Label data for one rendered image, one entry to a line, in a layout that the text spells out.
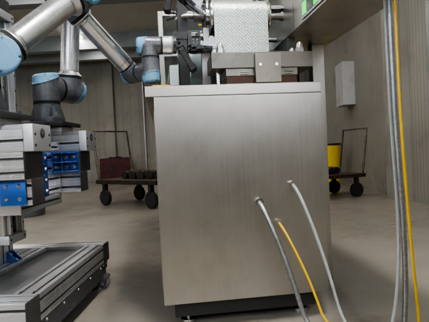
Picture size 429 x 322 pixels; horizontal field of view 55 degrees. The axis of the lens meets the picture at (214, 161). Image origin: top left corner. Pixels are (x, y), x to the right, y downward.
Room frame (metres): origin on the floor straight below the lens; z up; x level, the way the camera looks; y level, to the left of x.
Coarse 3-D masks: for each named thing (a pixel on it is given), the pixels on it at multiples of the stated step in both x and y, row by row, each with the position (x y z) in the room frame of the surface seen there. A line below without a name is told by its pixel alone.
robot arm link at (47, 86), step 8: (32, 80) 1.86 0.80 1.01; (40, 80) 1.83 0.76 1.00; (48, 80) 1.84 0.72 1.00; (56, 80) 1.88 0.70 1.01; (64, 80) 1.93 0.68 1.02; (40, 88) 1.83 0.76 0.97; (48, 88) 1.84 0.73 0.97; (56, 88) 1.87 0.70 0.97; (64, 88) 1.92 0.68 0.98; (40, 96) 1.83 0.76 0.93; (48, 96) 1.84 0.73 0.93; (56, 96) 1.87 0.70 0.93; (64, 96) 1.93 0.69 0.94
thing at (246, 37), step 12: (216, 24) 1.77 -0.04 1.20; (228, 24) 1.78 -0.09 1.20; (240, 24) 1.79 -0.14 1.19; (252, 24) 1.79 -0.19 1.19; (264, 24) 1.80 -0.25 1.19; (216, 36) 1.77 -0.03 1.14; (228, 36) 1.78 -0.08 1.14; (240, 36) 1.79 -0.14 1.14; (252, 36) 1.79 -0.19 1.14; (264, 36) 1.80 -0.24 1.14; (228, 48) 1.78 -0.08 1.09; (240, 48) 1.79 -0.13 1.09; (252, 48) 1.79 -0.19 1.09; (264, 48) 1.80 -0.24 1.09
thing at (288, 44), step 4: (284, 40) 1.87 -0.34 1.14; (288, 40) 1.83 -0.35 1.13; (292, 40) 1.83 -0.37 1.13; (280, 44) 1.93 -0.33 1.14; (284, 44) 1.87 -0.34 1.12; (288, 44) 1.83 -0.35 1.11; (292, 44) 1.83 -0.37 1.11; (276, 48) 1.99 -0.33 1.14; (280, 48) 1.93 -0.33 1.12; (284, 48) 1.87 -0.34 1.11; (288, 48) 1.83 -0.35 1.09
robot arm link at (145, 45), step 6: (144, 36) 1.72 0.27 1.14; (150, 36) 1.72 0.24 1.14; (156, 36) 1.73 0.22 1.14; (138, 42) 1.70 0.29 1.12; (144, 42) 1.70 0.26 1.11; (150, 42) 1.70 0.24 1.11; (156, 42) 1.71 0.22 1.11; (162, 42) 1.71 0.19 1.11; (138, 48) 1.70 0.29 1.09; (144, 48) 1.70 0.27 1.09; (150, 48) 1.70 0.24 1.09; (156, 48) 1.71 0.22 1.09; (162, 48) 1.71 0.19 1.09; (138, 54) 1.73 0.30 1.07; (144, 54) 1.71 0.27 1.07; (150, 54) 1.70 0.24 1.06; (156, 54) 1.72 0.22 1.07; (162, 54) 1.75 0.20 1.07
